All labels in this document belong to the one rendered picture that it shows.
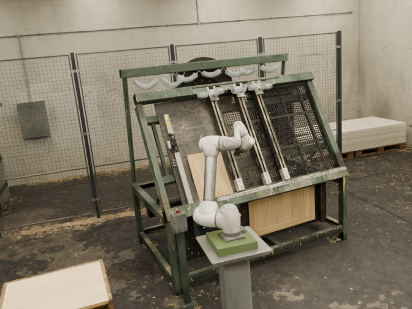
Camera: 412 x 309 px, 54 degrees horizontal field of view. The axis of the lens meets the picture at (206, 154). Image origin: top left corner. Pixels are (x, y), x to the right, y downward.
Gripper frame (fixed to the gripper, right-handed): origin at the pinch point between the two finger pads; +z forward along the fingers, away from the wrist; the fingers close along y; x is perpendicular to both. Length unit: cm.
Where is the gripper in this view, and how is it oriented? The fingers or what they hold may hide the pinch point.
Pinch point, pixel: (235, 154)
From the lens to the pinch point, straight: 418.8
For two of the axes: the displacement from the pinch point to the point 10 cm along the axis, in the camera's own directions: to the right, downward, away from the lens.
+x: -9.1, 1.8, -3.8
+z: -3.1, 3.2, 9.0
